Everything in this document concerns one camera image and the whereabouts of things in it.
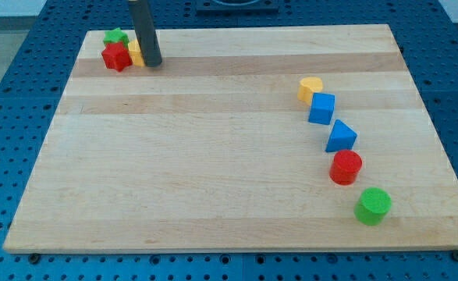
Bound green star block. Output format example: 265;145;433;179
103;27;130;48

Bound green cylinder block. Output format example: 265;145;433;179
353;187;392;226

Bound blue triangle block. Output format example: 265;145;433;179
325;119;357;152

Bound red star block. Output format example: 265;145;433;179
101;42;133;72

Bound blue cube block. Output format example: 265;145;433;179
308;93;336;125

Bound red cylinder block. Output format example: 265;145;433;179
329;150;363;186

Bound wooden board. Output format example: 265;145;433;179
3;24;458;254

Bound yellow block behind tool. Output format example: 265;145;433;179
128;39;145;67

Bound yellow heart block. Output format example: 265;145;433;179
297;76;324;105

